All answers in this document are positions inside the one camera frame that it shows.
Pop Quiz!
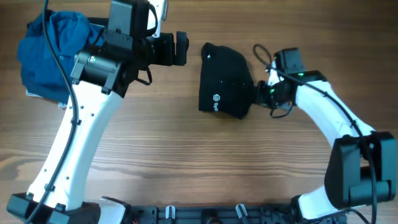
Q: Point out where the black t-shirt with logo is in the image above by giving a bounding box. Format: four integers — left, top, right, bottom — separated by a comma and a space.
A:
198, 42, 255, 119

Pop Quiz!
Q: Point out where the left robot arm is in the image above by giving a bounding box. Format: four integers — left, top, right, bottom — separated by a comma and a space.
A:
7, 0, 189, 223

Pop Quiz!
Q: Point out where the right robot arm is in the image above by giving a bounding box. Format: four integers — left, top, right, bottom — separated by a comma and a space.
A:
253, 44, 397, 223

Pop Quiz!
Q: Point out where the blue polo shirt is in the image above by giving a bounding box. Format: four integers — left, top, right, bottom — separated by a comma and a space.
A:
17, 10, 103, 103

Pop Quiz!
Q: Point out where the white folded cloth under pile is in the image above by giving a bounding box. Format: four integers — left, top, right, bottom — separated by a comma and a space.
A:
25, 90, 67, 109

